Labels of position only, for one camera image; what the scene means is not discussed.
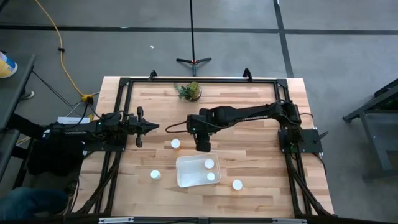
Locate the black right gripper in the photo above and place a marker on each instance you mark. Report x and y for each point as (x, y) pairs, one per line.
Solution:
(202, 137)

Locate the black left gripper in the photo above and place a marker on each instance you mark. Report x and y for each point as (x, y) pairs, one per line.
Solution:
(139, 124)

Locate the white cup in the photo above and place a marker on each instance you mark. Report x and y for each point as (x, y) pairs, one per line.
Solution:
(237, 184)
(211, 176)
(209, 163)

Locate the white pill bottle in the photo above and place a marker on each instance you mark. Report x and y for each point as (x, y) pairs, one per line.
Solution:
(175, 143)
(155, 174)

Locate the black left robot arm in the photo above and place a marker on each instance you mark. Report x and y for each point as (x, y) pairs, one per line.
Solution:
(77, 130)

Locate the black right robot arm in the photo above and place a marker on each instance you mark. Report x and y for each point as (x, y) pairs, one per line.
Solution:
(248, 115)

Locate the white plastic basket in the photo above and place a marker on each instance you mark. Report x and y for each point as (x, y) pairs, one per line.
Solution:
(191, 174)

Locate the small potted green plant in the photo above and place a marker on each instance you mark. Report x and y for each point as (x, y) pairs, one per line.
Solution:
(189, 91)

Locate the black tripod stand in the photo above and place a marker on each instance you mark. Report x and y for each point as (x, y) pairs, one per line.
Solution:
(193, 60)

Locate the person's shoe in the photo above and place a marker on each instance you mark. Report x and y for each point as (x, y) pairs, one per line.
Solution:
(71, 188)
(28, 95)

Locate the black padded chair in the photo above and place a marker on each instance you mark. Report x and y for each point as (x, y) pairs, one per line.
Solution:
(53, 158)

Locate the dark grey side desk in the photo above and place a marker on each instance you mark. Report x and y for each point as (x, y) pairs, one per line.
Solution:
(14, 90)

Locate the person's leg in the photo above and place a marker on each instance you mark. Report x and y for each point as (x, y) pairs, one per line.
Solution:
(28, 203)

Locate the yellow blue white tub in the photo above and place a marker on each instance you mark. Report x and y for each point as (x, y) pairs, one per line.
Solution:
(6, 67)

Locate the dark metal cart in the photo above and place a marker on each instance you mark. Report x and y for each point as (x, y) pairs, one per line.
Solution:
(376, 137)

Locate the black aluminium table frame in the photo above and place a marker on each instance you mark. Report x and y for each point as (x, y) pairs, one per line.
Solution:
(124, 93)

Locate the black frame clamp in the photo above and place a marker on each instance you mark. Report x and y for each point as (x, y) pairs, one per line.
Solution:
(247, 74)
(153, 75)

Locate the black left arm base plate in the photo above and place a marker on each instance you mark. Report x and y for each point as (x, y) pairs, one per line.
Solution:
(102, 147)

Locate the silver metal bracket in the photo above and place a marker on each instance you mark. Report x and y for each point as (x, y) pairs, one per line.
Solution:
(115, 220)
(289, 221)

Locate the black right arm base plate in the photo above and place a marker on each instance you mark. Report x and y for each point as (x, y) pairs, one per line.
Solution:
(312, 140)

